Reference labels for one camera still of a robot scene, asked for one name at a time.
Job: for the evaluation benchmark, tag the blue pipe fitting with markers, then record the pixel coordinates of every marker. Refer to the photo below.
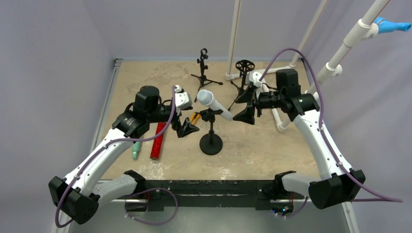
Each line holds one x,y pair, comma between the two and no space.
385,26

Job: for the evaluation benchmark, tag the yellow utility knife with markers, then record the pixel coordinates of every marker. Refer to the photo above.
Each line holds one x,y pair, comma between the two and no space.
195,117

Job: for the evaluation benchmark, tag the grey white microphone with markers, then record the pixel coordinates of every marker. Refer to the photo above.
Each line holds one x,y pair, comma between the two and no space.
207,99

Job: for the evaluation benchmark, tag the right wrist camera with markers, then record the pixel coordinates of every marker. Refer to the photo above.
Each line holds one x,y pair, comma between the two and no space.
253,79

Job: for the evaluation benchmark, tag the red glitter microphone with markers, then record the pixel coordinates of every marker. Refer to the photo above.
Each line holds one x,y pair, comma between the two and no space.
157,143

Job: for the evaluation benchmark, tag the white PVC pipe frame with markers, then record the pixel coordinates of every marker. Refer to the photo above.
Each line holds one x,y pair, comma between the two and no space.
341,36

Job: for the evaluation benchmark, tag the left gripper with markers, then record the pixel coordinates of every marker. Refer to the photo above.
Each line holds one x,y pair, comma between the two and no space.
186,127

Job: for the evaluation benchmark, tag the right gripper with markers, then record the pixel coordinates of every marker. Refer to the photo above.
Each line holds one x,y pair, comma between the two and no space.
255,103

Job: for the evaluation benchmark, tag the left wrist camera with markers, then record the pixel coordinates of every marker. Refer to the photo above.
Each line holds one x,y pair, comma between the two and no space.
181,99

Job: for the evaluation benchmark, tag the black round-base mic stand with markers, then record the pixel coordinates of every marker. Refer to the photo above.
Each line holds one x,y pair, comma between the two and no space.
210,143

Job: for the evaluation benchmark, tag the mint green microphone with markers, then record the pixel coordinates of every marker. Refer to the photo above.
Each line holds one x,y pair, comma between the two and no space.
136,148

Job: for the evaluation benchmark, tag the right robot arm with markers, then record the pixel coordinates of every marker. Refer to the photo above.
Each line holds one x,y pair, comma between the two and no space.
338,182

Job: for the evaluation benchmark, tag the black tripod mic stand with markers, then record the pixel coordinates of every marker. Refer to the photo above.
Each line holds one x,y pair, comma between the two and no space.
204,81

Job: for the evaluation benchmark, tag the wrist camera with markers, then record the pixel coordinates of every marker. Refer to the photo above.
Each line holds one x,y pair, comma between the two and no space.
253,79
181,99

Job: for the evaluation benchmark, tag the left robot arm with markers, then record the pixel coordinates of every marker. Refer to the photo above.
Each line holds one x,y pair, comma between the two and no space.
79,194

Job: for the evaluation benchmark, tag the black tripod shockmount stand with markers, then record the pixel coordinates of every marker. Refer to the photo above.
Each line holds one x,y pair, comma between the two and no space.
244,67

